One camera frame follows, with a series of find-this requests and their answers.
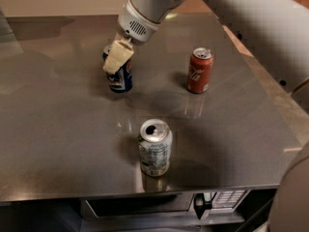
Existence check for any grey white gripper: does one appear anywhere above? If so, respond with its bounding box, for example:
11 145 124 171
103 0 160 74

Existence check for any red Coca-Cola can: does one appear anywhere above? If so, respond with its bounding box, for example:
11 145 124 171
186 47 214 94

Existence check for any microwave oven under table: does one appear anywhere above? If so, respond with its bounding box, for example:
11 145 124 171
80 189 249 221

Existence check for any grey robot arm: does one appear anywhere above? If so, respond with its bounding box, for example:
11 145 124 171
103 0 309 110

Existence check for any silver green soda can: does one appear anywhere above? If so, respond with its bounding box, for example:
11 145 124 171
138 119 173 177

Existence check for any blue Pepsi can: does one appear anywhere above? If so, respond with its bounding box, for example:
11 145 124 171
102 44 133 93

